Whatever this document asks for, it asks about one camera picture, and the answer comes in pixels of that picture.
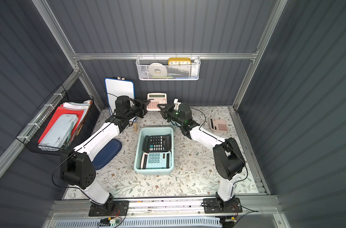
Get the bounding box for pink calculator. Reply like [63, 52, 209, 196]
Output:
[209, 117, 229, 133]
[140, 153, 148, 170]
[147, 93, 167, 111]

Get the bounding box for mint green storage box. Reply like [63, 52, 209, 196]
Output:
[134, 126, 175, 175]

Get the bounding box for black calculator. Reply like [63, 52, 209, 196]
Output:
[142, 134, 172, 153]

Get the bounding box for teal calculator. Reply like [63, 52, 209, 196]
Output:
[146, 152, 172, 169]

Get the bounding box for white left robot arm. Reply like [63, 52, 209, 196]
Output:
[60, 96, 150, 216]

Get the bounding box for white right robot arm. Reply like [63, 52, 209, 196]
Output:
[157, 102, 247, 212]

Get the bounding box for wooden easel stand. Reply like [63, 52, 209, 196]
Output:
[117, 77, 138, 132]

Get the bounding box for blue framed whiteboard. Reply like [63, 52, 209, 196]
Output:
[105, 78, 135, 114]

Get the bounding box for white tape roll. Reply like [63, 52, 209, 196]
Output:
[148, 63, 167, 77]

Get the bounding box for white papers in basket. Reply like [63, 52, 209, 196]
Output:
[61, 100, 93, 133]

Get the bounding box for yellow clock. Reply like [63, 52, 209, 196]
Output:
[168, 57, 192, 66]

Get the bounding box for navy blue glasses case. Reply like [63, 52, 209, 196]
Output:
[92, 139, 122, 170]

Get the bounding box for red folder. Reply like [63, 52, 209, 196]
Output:
[38, 106, 86, 148]

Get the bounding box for light grey pencil case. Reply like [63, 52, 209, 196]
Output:
[38, 114, 78, 151]

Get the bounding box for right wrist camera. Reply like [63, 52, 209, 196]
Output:
[173, 98, 181, 111]

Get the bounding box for white wire wall basket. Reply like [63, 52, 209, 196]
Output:
[136, 55, 201, 81]

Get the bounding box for black wire side basket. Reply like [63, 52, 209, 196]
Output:
[16, 86, 94, 155]

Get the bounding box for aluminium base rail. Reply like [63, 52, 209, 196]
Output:
[43, 195, 290, 228]

